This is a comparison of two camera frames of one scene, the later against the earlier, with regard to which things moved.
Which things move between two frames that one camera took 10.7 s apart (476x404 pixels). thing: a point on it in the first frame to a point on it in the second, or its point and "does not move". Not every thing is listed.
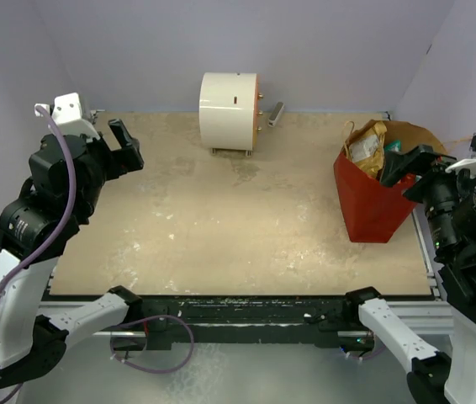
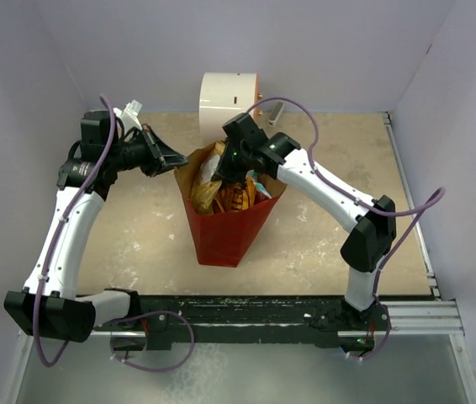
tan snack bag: [367, 149] to [204, 189]
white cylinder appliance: [230, 110] does not move
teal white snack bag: [394, 146] to [253, 173]
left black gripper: [122, 160] to [161, 157]
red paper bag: [373, 213] to [222, 238]
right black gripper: [396, 163] to [224, 172]
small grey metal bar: [275, 114] does not move
